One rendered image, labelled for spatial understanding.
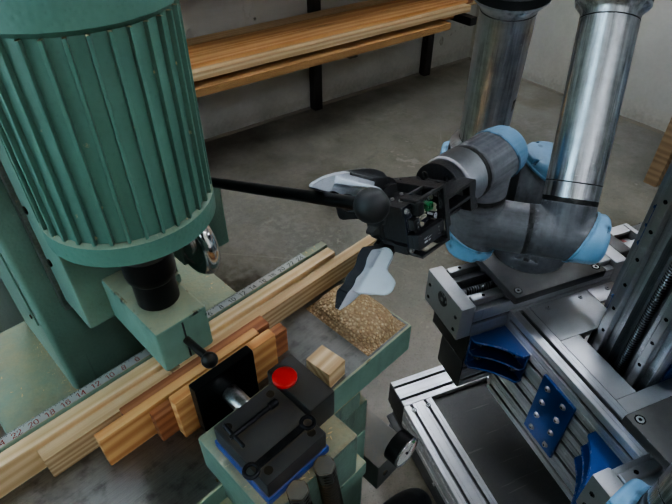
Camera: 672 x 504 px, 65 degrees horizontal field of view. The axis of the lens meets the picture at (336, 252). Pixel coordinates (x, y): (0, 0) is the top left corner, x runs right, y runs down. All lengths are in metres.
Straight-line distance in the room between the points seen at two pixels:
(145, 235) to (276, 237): 1.98
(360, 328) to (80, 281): 0.40
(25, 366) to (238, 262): 1.44
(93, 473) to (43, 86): 0.49
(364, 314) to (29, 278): 0.47
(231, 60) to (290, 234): 0.89
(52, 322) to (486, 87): 0.76
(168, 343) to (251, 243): 1.82
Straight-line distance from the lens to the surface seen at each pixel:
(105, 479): 0.76
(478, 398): 1.66
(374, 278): 0.61
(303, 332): 0.84
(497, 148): 0.73
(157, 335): 0.65
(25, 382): 1.05
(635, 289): 1.09
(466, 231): 0.78
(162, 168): 0.50
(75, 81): 0.45
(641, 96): 3.91
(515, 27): 0.88
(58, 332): 0.89
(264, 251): 2.41
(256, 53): 2.80
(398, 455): 0.98
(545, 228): 0.78
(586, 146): 0.79
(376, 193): 0.49
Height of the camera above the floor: 1.53
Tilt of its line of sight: 40 degrees down
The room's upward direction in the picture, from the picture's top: straight up
